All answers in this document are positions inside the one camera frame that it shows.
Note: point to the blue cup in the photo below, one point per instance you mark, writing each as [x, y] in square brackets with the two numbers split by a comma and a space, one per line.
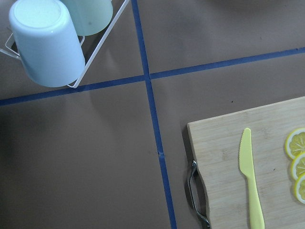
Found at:
[47, 42]

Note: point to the lemon slice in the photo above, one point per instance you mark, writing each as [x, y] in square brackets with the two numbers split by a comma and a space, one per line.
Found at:
[297, 167]
[299, 189]
[295, 143]

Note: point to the green cup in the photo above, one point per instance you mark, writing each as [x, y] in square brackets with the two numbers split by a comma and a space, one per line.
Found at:
[89, 17]

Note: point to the wooden cutting board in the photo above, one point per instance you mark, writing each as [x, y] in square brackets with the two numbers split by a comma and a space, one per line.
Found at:
[215, 143]

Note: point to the white cup rack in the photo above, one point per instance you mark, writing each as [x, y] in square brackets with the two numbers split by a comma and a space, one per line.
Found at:
[12, 51]

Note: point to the yellow plastic knife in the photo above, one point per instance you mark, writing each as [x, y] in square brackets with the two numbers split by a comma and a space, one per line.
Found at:
[246, 166]

